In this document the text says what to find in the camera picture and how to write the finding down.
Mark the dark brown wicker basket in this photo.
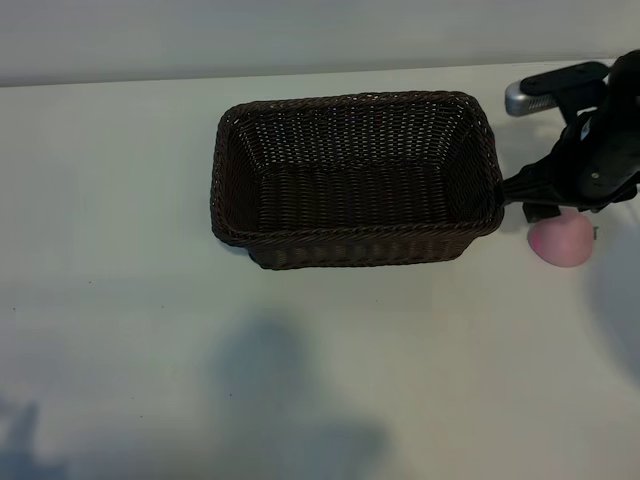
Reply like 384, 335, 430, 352
209, 89, 505, 271

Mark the black right camera mount bracket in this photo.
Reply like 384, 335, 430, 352
519, 60, 609, 109

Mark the pink peach with green leaf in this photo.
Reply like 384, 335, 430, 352
527, 208, 600, 269

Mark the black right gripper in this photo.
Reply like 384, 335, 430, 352
497, 107, 640, 225

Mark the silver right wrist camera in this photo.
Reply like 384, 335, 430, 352
503, 82, 559, 119

